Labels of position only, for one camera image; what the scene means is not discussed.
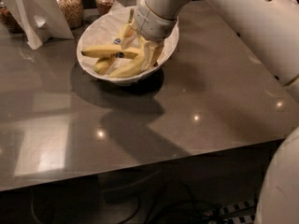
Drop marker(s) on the large glass jar of nuts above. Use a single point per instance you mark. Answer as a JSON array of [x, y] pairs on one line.
[[73, 12]]

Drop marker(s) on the left white folded sign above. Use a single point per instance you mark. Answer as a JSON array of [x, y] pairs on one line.
[[40, 20]]

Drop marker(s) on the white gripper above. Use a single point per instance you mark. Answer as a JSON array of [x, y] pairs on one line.
[[153, 26]]

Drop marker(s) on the white bowl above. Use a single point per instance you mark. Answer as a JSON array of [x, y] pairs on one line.
[[103, 31]]

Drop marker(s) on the left edge glass jar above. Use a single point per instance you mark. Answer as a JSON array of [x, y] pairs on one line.
[[8, 20]]

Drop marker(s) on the black white striped floor tape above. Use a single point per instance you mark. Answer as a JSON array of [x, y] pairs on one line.
[[229, 209]]

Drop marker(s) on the small hidden yellow banana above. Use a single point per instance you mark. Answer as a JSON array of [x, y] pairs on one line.
[[141, 41]]

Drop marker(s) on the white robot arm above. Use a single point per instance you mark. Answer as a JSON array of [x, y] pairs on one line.
[[270, 28]]

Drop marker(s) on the horizontal yellow banana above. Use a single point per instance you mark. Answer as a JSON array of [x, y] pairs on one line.
[[110, 51]]

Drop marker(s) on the back yellow banana with sticker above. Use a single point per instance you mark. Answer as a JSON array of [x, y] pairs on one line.
[[102, 64]]

